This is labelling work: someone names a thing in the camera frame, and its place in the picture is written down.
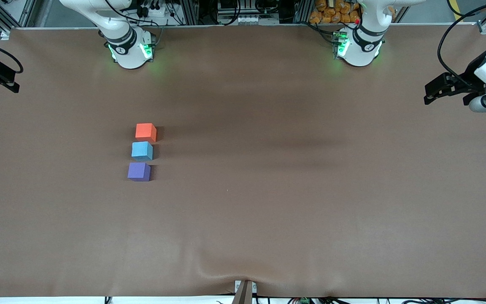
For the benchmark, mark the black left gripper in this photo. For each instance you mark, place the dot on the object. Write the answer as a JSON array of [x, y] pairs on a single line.
[[469, 74]]

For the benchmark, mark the light blue foam block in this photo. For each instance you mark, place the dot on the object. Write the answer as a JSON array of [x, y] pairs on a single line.
[[141, 150]]

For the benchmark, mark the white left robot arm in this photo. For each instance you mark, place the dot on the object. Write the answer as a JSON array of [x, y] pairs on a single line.
[[365, 46]]

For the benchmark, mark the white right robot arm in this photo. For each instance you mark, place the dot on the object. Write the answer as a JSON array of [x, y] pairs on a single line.
[[129, 46]]

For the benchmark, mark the orange foam block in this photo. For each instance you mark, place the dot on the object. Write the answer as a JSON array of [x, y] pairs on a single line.
[[145, 131]]

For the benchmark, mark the purple foam block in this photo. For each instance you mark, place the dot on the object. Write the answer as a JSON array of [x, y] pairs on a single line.
[[138, 171]]

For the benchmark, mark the pile of orange objects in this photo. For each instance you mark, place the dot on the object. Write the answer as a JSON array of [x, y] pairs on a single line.
[[331, 10]]

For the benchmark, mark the white power strip with plugs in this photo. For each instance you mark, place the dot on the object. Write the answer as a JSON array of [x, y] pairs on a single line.
[[152, 12]]

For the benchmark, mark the brown table cover sheet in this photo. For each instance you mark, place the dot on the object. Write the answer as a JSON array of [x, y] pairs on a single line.
[[243, 211]]

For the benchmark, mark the green terminal connector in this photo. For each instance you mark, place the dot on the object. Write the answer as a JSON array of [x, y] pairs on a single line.
[[304, 301]]

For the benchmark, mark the brown metal mount bar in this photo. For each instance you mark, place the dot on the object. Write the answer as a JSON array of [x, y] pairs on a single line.
[[244, 293]]

